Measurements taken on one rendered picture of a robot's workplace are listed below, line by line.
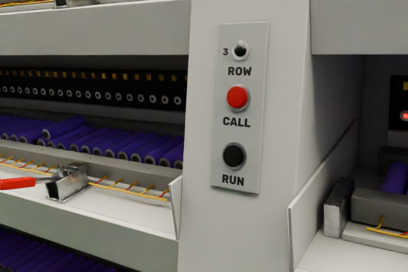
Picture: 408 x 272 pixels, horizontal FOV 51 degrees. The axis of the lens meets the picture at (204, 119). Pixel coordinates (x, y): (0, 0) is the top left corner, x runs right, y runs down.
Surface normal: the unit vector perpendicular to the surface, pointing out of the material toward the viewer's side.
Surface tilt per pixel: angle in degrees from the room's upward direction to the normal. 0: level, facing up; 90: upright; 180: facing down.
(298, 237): 90
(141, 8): 107
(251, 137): 90
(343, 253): 17
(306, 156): 90
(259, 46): 90
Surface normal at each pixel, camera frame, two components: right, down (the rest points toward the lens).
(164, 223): -0.10, -0.95
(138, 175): -0.52, 0.31
